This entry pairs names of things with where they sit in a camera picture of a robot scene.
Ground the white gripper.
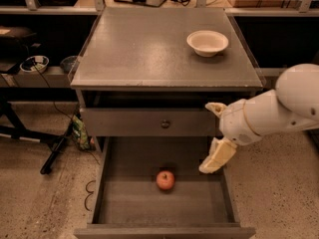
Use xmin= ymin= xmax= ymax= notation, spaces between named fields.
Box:
xmin=198 ymin=100 xmax=261 ymax=174

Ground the red apple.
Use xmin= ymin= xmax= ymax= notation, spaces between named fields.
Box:
xmin=157 ymin=170 xmax=175 ymax=190

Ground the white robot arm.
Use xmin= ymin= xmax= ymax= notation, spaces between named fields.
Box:
xmin=199 ymin=64 xmax=319 ymax=173

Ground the round metal drawer knob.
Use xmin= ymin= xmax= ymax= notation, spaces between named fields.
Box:
xmin=160 ymin=119 xmax=170 ymax=128

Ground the open grey middle drawer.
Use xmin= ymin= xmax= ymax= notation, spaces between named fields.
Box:
xmin=74 ymin=136 xmax=255 ymax=239

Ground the closed grey top drawer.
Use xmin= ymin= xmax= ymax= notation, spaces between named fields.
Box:
xmin=80 ymin=108 xmax=219 ymax=136

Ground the green snack bag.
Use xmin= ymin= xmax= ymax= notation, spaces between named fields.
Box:
xmin=72 ymin=116 xmax=91 ymax=150

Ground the dark bowl on shelf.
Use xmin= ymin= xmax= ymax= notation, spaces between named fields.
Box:
xmin=60 ymin=56 xmax=78 ymax=73

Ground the white bowl with items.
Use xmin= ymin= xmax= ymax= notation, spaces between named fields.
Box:
xmin=20 ymin=55 xmax=49 ymax=74

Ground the black stand leg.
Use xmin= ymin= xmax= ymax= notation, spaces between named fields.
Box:
xmin=0 ymin=99 xmax=72 ymax=174

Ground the black bag on shelf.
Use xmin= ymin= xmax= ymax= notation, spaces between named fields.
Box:
xmin=0 ymin=26 xmax=37 ymax=58

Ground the black cable on floor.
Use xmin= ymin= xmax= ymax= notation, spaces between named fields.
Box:
xmin=83 ymin=179 xmax=98 ymax=212

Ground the grey shelf rail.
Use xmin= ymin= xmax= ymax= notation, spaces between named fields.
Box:
xmin=0 ymin=67 xmax=70 ymax=89

